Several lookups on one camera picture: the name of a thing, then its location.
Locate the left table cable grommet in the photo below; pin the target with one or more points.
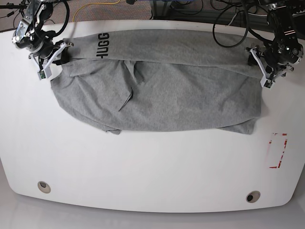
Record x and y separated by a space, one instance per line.
44 187

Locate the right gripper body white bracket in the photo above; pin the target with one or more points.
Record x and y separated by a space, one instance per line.
44 58

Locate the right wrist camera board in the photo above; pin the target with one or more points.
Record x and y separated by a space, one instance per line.
44 73

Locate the grey T-shirt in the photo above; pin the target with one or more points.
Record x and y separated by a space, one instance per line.
159 80

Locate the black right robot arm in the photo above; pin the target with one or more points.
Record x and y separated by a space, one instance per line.
31 36

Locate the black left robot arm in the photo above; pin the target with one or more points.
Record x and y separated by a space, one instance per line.
284 51

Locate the right table cable grommet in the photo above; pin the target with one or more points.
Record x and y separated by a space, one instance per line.
253 196

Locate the table cable grommet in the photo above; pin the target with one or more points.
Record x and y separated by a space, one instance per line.
44 187
253 196

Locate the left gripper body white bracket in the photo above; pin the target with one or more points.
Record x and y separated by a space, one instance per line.
269 66

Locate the red tape rectangle marking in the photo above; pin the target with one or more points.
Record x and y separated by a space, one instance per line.
276 150

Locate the black tripod stand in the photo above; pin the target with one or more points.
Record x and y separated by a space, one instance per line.
11 11

